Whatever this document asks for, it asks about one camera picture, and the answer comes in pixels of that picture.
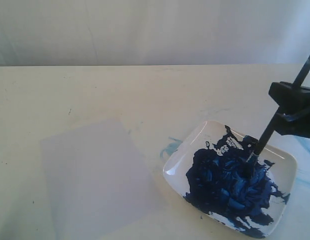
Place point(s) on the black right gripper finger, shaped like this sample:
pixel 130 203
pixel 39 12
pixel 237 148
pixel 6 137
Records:
pixel 295 125
pixel 290 99

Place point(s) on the black paintbrush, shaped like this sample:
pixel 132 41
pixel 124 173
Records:
pixel 248 170

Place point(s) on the white square paint plate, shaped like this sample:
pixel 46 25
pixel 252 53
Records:
pixel 208 171

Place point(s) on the white paper sheet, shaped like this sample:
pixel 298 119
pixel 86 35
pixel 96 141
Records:
pixel 97 181

